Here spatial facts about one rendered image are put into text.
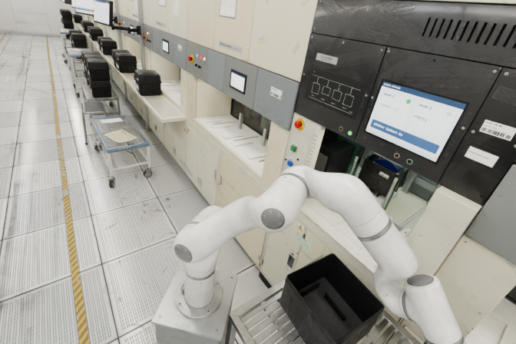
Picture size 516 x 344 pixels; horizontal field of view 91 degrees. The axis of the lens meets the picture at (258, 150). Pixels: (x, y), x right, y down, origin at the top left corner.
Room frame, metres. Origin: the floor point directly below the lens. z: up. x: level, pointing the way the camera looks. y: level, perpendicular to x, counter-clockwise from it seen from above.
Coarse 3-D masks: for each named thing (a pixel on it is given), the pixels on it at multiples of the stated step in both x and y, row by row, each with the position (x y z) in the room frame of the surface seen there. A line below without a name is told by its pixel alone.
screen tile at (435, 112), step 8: (424, 104) 0.90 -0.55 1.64; (432, 104) 0.88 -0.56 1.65; (416, 112) 0.91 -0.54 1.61; (424, 112) 0.89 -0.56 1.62; (432, 112) 0.87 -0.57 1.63; (440, 112) 0.85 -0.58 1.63; (456, 112) 0.82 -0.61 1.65; (416, 120) 0.90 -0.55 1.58; (440, 120) 0.85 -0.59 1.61; (448, 120) 0.83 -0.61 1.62; (408, 128) 0.91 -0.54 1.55; (416, 128) 0.89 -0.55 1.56; (424, 128) 0.87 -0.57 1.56; (432, 128) 0.85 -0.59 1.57; (440, 128) 0.84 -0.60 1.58; (448, 128) 0.82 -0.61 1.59; (432, 136) 0.84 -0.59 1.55; (440, 136) 0.83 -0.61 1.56
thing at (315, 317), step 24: (312, 264) 0.76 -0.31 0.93; (336, 264) 0.81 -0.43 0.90; (288, 288) 0.66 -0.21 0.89; (312, 288) 0.75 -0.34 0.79; (336, 288) 0.77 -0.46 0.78; (360, 288) 0.70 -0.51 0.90; (288, 312) 0.63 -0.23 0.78; (312, 312) 0.55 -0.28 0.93; (336, 312) 0.67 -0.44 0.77; (360, 312) 0.67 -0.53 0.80; (312, 336) 0.52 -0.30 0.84; (336, 336) 0.57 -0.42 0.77; (360, 336) 0.57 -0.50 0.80
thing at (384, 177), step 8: (368, 160) 1.49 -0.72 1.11; (368, 168) 1.48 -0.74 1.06; (376, 168) 1.44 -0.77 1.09; (384, 168) 1.41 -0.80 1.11; (360, 176) 1.50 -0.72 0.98; (368, 176) 1.46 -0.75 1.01; (376, 176) 1.42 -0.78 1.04; (384, 176) 1.39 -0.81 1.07; (392, 176) 1.36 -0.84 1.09; (368, 184) 1.45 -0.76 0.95; (376, 184) 1.41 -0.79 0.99; (384, 184) 1.38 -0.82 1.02; (400, 184) 1.45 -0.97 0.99; (384, 192) 1.36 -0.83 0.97
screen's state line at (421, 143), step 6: (372, 120) 1.01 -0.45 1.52; (372, 126) 1.01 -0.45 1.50; (378, 126) 0.99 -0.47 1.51; (384, 126) 0.97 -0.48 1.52; (390, 126) 0.96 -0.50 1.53; (390, 132) 0.95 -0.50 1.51; (396, 132) 0.93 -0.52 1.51; (402, 132) 0.92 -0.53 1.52; (402, 138) 0.91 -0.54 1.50; (408, 138) 0.90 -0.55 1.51; (414, 138) 0.88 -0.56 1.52; (420, 138) 0.87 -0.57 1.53; (414, 144) 0.88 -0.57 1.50; (420, 144) 0.86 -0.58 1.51; (426, 144) 0.85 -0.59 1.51; (432, 144) 0.84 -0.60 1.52; (432, 150) 0.83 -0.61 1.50
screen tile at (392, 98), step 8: (384, 96) 1.01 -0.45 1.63; (392, 96) 0.98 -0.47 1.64; (400, 96) 0.96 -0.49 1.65; (392, 104) 0.97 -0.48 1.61; (400, 104) 0.95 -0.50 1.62; (376, 112) 1.01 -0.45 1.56; (384, 112) 0.99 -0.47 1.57; (392, 112) 0.97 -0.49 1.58; (400, 112) 0.95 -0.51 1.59; (408, 112) 0.92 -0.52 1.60; (392, 120) 0.96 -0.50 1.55; (400, 120) 0.94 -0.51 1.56
